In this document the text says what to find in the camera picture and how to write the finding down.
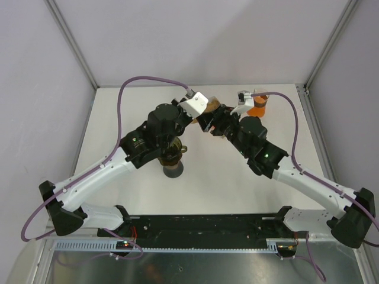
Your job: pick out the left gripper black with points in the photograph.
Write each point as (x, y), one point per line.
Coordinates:
(188, 118)

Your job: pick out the grey slotted cable duct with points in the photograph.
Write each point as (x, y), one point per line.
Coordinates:
(118, 246)

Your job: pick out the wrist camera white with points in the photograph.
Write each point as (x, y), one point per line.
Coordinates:
(245, 103)
(194, 106)

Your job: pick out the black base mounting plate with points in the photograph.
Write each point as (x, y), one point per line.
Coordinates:
(204, 230)

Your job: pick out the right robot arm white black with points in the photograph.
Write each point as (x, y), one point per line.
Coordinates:
(267, 159)

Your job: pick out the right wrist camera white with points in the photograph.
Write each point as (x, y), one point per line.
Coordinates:
(245, 103)

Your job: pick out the olive green plastic dripper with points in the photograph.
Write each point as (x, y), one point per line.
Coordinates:
(173, 154)

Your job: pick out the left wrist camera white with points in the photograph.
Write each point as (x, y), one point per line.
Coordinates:
(194, 106)

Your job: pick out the aluminium frame post right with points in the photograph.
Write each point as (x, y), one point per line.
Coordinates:
(332, 40)

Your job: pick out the glass beaker with orange contents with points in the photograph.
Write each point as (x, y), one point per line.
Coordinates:
(260, 102)

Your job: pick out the grey carafe with red rim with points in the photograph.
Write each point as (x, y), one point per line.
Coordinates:
(173, 171)

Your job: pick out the aluminium frame post left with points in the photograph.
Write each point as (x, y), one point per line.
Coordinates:
(60, 21)

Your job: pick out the aluminium frame rail right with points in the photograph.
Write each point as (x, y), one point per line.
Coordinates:
(318, 142)

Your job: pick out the brown paper coffee filter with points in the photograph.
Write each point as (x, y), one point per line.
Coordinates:
(212, 105)

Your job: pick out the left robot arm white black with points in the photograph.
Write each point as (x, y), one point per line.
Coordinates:
(157, 138)

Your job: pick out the aluminium frame post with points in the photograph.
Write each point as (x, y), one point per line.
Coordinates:
(60, 21)
(332, 40)

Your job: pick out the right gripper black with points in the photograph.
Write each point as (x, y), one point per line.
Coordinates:
(217, 119)

